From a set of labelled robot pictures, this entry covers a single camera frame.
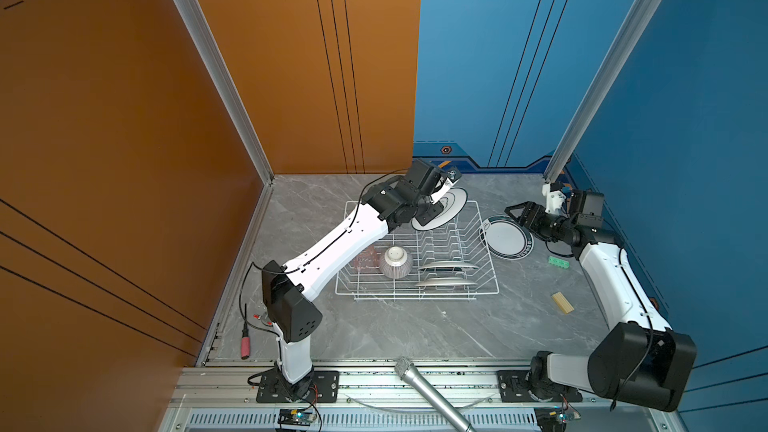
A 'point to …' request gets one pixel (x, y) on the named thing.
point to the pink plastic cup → (367, 259)
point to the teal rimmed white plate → (501, 233)
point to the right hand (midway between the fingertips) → (512, 214)
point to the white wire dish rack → (457, 241)
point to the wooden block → (563, 302)
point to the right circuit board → (554, 418)
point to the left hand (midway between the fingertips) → (430, 193)
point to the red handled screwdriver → (245, 340)
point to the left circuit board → (297, 418)
